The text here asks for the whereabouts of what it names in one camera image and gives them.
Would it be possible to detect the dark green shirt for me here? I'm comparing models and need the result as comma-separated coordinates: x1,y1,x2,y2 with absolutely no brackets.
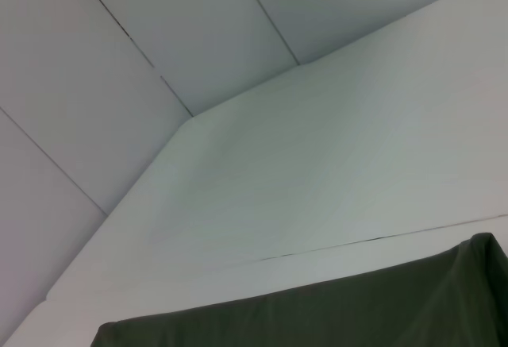
90,232,508,347

